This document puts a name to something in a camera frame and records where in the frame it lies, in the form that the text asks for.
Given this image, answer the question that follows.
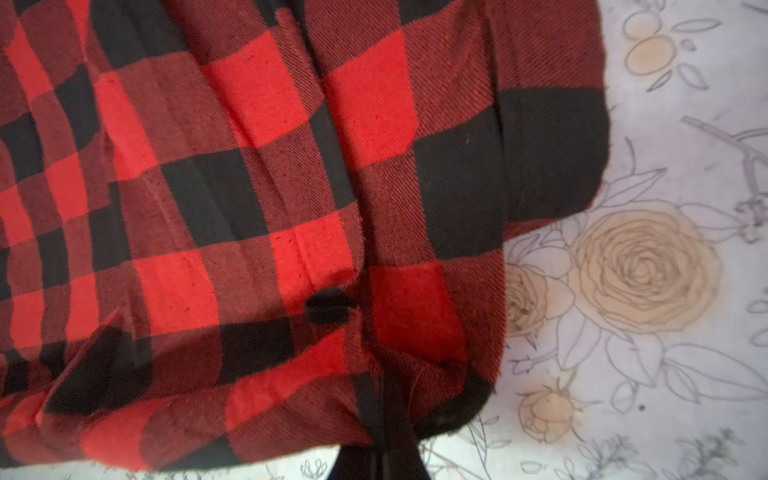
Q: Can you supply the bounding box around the red black plaid shirt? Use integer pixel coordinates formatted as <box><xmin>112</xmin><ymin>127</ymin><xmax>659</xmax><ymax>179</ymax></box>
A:
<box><xmin>1</xmin><ymin>1</ymin><xmax>609</xmax><ymax>479</ymax></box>

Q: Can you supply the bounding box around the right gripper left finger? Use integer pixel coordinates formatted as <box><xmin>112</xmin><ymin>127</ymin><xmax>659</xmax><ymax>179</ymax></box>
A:
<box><xmin>327</xmin><ymin>446</ymin><xmax>375</xmax><ymax>480</ymax></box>

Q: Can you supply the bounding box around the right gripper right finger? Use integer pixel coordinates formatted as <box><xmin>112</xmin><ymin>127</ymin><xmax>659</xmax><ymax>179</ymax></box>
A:
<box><xmin>379</xmin><ymin>372</ymin><xmax>430</xmax><ymax>480</ymax></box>

